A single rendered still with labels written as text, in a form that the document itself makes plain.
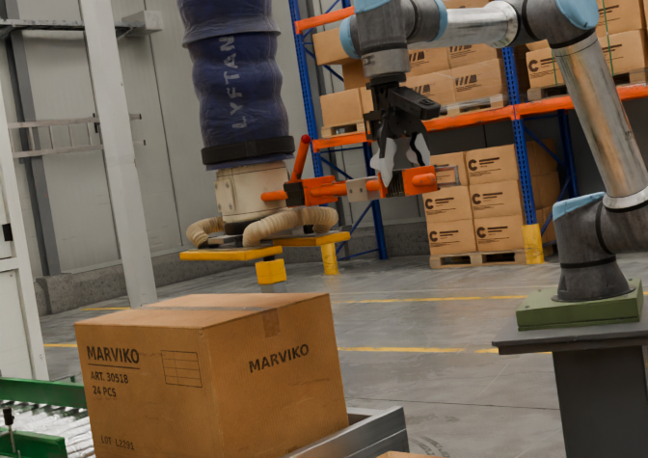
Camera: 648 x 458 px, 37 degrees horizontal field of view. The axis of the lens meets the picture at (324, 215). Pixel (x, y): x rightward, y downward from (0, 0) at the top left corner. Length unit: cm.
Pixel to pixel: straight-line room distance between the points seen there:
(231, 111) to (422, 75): 832
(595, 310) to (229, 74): 114
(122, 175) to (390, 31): 376
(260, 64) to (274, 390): 77
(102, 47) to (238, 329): 345
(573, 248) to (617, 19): 697
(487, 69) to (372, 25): 827
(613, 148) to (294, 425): 105
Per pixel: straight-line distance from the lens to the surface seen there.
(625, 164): 255
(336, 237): 228
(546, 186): 1061
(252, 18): 229
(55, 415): 358
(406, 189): 181
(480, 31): 235
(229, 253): 221
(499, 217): 1023
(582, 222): 268
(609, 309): 266
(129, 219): 549
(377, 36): 186
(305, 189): 209
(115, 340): 257
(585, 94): 248
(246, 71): 227
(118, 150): 549
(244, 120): 226
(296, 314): 240
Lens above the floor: 126
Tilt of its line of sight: 3 degrees down
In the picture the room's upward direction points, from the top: 8 degrees counter-clockwise
